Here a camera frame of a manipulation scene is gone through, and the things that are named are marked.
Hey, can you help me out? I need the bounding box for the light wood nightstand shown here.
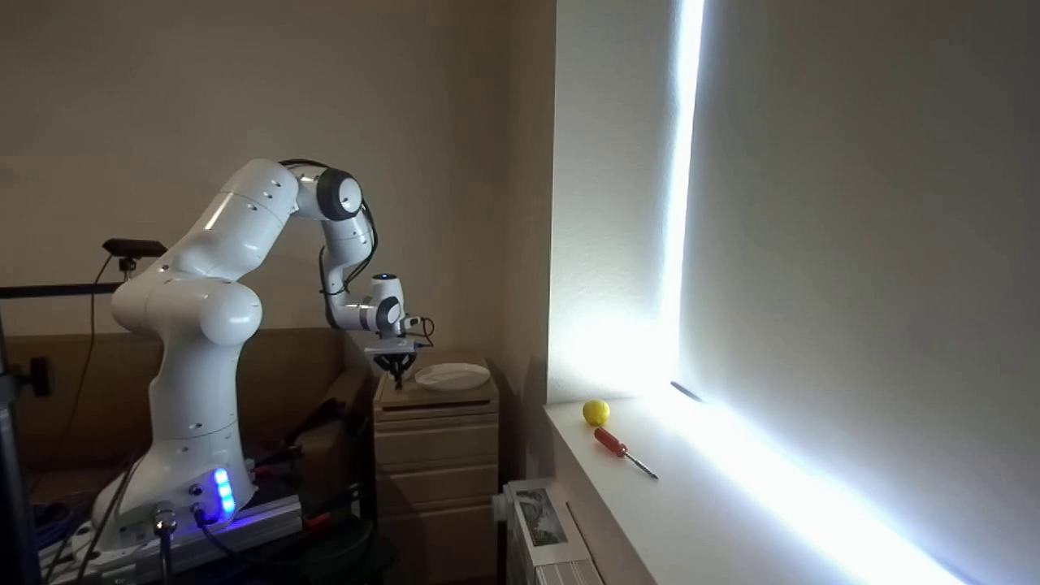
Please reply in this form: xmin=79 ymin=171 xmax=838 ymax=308
xmin=372 ymin=348 xmax=499 ymax=585

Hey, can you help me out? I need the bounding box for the white wall radiator heater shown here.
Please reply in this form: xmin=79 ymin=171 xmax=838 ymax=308
xmin=494 ymin=479 xmax=604 ymax=585

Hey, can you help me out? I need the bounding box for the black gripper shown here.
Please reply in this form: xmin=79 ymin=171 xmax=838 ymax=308
xmin=367 ymin=337 xmax=426 ymax=391

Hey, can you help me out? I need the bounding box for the red screwdriver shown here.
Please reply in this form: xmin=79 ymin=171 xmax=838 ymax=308
xmin=591 ymin=426 xmax=661 ymax=480

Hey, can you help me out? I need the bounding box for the window roller blind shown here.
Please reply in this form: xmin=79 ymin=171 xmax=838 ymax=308
xmin=682 ymin=0 xmax=1040 ymax=585

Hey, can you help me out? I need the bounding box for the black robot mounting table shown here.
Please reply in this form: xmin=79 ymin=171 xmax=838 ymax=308
xmin=38 ymin=498 xmax=397 ymax=585

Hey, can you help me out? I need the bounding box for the black camera on stand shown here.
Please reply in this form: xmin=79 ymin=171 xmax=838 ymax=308
xmin=104 ymin=238 xmax=167 ymax=275

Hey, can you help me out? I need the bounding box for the tan leather armchair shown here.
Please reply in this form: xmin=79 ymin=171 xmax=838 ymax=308
xmin=7 ymin=327 xmax=372 ymax=507

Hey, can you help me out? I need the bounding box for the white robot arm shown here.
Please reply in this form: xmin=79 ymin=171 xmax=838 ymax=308
xmin=92 ymin=158 xmax=421 ymax=550

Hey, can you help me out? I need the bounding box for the white round plate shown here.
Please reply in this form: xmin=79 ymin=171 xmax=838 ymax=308
xmin=416 ymin=361 xmax=491 ymax=394

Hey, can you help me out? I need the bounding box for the yellow ball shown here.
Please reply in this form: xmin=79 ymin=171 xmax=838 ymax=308
xmin=580 ymin=399 xmax=610 ymax=429

